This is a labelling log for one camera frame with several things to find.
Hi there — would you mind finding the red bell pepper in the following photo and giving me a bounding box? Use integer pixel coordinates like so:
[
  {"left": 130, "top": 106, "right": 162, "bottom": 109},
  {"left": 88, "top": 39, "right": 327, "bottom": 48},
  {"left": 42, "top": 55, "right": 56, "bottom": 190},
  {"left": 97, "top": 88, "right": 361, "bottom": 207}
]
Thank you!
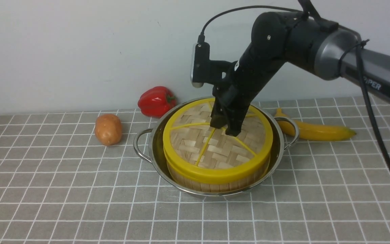
[{"left": 137, "top": 86, "right": 177, "bottom": 118}]

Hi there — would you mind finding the stainless steel pot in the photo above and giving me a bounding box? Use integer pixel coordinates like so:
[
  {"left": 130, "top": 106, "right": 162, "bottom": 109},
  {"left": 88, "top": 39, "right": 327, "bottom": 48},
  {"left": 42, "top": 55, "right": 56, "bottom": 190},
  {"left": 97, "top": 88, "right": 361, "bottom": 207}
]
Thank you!
[{"left": 133, "top": 97, "right": 300, "bottom": 199}]

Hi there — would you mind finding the woven bamboo steamer lid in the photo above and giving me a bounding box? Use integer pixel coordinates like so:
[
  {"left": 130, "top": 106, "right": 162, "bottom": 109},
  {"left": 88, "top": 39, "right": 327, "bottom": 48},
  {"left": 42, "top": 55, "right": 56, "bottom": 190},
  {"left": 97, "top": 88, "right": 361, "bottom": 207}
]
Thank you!
[{"left": 162, "top": 98, "right": 273, "bottom": 184}]

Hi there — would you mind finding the brown potato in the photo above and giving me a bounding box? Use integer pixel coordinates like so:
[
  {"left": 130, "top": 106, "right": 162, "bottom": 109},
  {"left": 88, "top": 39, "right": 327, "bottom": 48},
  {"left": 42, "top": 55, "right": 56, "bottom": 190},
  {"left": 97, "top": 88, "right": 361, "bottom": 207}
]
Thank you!
[{"left": 94, "top": 113, "right": 123, "bottom": 146}]

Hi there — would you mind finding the yellow banana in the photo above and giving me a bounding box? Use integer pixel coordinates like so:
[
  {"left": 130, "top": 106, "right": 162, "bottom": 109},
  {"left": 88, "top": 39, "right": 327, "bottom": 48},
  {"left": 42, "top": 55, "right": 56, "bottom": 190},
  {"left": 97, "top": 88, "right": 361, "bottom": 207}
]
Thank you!
[{"left": 275, "top": 108, "right": 356, "bottom": 141}]

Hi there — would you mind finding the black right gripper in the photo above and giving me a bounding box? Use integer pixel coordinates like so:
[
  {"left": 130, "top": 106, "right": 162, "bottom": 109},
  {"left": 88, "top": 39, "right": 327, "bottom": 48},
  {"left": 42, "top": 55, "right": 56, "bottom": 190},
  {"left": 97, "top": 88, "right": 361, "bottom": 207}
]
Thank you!
[{"left": 210, "top": 44, "right": 286, "bottom": 137}]

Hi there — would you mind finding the bamboo steamer basket yellow rim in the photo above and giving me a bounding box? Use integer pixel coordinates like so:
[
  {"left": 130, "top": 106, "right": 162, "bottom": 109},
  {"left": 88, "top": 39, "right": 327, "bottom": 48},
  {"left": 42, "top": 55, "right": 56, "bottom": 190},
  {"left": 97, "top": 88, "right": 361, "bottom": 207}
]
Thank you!
[{"left": 167, "top": 156, "right": 270, "bottom": 193}]

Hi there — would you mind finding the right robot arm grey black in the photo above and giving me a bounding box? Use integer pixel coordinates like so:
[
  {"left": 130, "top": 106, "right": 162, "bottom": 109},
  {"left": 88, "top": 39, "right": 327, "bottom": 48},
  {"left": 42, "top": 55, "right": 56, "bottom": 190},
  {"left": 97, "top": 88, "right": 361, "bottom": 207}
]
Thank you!
[{"left": 210, "top": 0, "right": 390, "bottom": 137}]

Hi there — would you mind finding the black camera cable right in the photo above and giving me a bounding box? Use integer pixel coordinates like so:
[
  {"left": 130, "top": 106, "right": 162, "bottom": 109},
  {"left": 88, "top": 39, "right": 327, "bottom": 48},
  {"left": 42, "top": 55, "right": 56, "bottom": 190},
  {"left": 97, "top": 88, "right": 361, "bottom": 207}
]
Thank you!
[{"left": 197, "top": 0, "right": 390, "bottom": 243}]

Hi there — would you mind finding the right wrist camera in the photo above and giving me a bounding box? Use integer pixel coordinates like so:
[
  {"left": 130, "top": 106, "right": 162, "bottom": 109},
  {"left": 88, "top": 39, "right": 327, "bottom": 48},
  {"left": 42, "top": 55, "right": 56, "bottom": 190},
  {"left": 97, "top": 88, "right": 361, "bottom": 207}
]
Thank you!
[{"left": 190, "top": 42, "right": 233, "bottom": 88}]

